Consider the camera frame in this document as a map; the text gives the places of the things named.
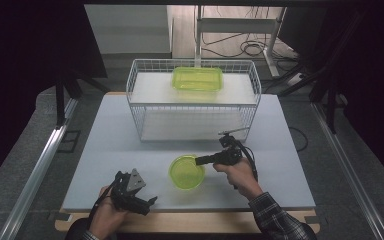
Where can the person's right hand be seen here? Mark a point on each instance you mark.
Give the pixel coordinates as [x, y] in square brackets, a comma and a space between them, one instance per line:
[241, 178]

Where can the rectangular green plastic container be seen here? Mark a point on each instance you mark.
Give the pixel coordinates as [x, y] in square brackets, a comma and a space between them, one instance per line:
[197, 79]

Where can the white metal desk frame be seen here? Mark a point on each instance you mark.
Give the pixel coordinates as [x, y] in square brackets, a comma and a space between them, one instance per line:
[236, 25]

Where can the round green plastic container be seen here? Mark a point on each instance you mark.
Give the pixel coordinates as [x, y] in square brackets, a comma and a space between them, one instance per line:
[185, 173]

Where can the white cabinet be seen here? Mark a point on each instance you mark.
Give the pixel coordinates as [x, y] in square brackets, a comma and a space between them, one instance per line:
[130, 30]

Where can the white power strip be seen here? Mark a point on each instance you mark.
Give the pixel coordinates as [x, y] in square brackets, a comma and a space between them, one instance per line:
[295, 78]

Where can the person's left hand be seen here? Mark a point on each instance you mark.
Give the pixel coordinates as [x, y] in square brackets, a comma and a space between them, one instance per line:
[108, 216]

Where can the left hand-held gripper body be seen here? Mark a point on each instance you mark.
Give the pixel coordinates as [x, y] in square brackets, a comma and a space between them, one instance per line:
[128, 190]

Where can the black metal stand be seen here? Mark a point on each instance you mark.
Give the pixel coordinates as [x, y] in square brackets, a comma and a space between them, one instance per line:
[330, 106]
[60, 103]

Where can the aluminium rail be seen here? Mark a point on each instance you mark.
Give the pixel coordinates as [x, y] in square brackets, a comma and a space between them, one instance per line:
[346, 166]
[38, 166]

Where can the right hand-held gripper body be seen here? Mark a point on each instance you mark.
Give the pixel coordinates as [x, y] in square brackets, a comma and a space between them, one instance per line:
[231, 151]

